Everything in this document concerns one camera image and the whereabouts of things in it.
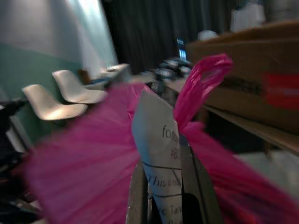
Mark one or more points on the dark curtain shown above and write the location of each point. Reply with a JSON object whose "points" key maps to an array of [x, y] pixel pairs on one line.
{"points": [[149, 30]]}

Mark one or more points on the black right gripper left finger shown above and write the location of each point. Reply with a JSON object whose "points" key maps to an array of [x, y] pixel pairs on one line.
{"points": [[137, 198]]}

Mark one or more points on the white plastic chair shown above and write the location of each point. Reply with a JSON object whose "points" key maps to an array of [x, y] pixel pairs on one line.
{"points": [[51, 105], [74, 88]]}

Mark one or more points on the pink plastic bag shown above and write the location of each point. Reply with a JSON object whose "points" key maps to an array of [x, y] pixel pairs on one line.
{"points": [[81, 163]]}

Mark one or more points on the white table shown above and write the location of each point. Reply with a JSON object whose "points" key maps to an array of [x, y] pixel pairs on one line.
{"points": [[112, 70]]}

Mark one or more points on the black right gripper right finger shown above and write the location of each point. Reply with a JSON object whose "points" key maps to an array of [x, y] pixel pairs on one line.
{"points": [[196, 186]]}

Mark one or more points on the white bag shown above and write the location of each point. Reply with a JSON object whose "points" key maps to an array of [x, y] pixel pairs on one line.
{"points": [[247, 16]]}

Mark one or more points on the white printed paper sheet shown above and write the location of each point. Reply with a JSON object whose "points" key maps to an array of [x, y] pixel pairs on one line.
{"points": [[156, 130]]}

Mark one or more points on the brown cardboard box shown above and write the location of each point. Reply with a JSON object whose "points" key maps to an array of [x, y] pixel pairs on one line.
{"points": [[245, 60]]}

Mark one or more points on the wooden shelf board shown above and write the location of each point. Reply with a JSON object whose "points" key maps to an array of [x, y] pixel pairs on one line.
{"points": [[257, 130]]}

